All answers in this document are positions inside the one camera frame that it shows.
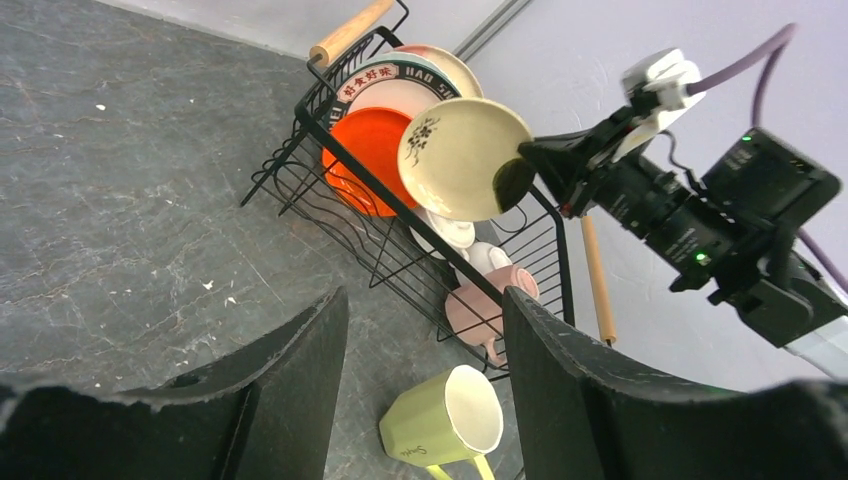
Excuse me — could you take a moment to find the white bowl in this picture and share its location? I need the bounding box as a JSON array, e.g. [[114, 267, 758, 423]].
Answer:
[[461, 241, 513, 275]]

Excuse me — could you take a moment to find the pink mug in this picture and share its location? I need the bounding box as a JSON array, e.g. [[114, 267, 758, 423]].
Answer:
[[445, 265, 539, 366]]

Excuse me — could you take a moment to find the pink and cream plate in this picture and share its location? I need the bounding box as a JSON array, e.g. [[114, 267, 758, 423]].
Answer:
[[395, 44, 484, 98]]

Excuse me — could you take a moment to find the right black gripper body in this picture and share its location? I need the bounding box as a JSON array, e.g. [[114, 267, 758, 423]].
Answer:
[[593, 129, 842, 292]]

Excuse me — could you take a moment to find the yellow green mug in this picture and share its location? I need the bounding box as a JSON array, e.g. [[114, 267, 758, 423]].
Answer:
[[378, 365, 504, 480]]

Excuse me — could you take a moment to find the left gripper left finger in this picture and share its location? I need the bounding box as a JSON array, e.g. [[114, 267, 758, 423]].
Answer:
[[1, 287, 350, 479]]

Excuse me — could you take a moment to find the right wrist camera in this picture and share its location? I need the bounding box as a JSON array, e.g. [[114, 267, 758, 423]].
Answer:
[[612, 48, 706, 162]]

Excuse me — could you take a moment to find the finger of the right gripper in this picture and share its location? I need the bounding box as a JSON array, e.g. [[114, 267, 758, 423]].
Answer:
[[518, 129, 629, 216]]

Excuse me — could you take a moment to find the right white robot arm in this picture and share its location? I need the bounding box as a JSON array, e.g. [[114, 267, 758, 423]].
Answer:
[[518, 127, 847, 348]]

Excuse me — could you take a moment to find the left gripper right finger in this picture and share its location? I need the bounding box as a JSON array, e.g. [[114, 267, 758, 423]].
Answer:
[[503, 287, 847, 479]]

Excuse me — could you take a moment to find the black wire dish rack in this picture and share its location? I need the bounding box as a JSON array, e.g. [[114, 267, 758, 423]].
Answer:
[[244, 21, 576, 342]]

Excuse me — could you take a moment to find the cream plate with black spot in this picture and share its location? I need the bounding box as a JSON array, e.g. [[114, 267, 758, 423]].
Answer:
[[397, 98, 536, 222]]

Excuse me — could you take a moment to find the orange plate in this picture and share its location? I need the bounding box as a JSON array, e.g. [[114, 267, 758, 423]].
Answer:
[[322, 107, 418, 217]]

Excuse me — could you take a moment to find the white cup with handle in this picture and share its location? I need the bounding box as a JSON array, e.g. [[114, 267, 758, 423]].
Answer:
[[410, 207, 476, 260]]

